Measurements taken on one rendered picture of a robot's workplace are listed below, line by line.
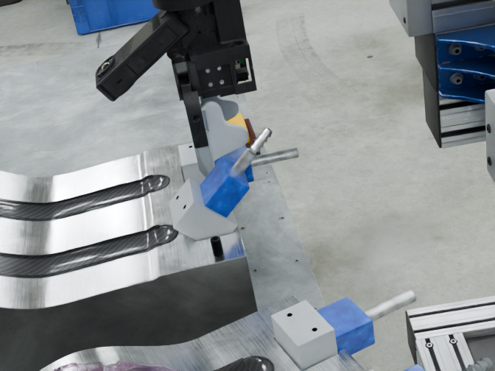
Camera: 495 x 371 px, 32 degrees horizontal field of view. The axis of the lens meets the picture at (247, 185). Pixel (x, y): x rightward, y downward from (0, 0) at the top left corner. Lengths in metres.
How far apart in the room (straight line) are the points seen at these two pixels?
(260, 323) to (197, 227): 0.12
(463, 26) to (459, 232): 1.21
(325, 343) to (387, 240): 1.61
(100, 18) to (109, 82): 3.27
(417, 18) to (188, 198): 0.48
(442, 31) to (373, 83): 1.98
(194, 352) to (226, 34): 0.32
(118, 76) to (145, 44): 0.04
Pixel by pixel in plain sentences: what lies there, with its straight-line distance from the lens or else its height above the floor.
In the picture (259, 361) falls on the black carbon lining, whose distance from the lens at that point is 0.78.
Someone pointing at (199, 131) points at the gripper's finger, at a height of 0.96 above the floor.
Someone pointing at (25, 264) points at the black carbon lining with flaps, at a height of 0.88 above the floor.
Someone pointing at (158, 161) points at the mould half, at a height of 0.89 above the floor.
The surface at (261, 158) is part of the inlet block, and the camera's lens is 0.99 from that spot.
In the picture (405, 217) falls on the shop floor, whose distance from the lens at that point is 2.44.
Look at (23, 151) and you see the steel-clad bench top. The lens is 1.36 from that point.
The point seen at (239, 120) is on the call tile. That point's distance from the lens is 1.21.
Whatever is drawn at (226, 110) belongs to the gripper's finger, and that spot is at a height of 0.94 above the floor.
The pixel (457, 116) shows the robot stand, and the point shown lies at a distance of 1.28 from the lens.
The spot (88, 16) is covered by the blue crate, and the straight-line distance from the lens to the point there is 4.17.
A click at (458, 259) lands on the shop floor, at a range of 2.28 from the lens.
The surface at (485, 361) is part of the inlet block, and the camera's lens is 0.75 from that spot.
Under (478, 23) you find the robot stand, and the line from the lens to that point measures 1.24.
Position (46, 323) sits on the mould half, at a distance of 0.87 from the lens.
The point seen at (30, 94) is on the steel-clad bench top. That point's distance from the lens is 1.55.
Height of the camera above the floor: 1.38
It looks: 31 degrees down
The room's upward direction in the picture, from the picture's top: 11 degrees counter-clockwise
